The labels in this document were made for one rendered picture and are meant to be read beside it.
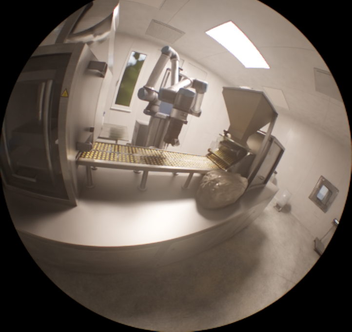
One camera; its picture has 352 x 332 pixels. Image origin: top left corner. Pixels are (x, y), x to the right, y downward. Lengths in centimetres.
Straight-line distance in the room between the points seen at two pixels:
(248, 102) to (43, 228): 117
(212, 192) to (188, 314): 114
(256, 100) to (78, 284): 183
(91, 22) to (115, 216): 73
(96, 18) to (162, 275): 163
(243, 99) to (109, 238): 98
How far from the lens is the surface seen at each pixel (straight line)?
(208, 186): 60
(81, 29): 56
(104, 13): 57
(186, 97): 60
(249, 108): 83
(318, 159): 441
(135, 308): 123
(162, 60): 148
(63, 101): 36
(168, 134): 63
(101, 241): 45
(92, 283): 125
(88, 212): 52
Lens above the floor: 122
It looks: 21 degrees down
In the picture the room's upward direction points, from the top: 20 degrees clockwise
